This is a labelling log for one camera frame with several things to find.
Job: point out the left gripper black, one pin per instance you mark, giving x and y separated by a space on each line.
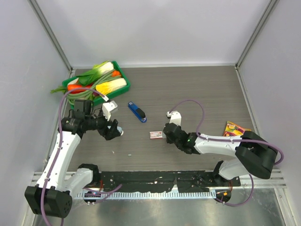
111 133

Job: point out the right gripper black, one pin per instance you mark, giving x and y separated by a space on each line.
169 140

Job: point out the red white staple box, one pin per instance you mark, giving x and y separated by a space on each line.
156 135

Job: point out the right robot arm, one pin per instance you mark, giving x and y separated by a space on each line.
251 154

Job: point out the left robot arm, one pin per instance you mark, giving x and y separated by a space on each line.
53 193

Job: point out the light blue small stapler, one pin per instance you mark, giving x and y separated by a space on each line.
120 130

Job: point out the green toy long beans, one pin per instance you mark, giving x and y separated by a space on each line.
90 95

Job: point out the yellow white toy cabbage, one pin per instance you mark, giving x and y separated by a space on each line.
110 86

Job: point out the small orange toy carrot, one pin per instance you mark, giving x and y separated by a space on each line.
115 73

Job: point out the colourful candy bag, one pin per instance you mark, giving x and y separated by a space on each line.
233 129

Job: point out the white toy radish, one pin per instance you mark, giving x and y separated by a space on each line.
74 81

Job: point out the green white toy bok choy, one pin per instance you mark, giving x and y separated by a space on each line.
97 72

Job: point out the green plastic tray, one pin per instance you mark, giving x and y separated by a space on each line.
63 87

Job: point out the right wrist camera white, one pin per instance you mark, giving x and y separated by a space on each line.
174 117

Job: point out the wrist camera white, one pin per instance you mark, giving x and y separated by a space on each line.
174 117
108 107

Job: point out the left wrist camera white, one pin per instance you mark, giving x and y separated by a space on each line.
108 107

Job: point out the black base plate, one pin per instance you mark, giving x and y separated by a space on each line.
187 181

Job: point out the white slotted cable duct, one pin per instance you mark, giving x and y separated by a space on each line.
174 194

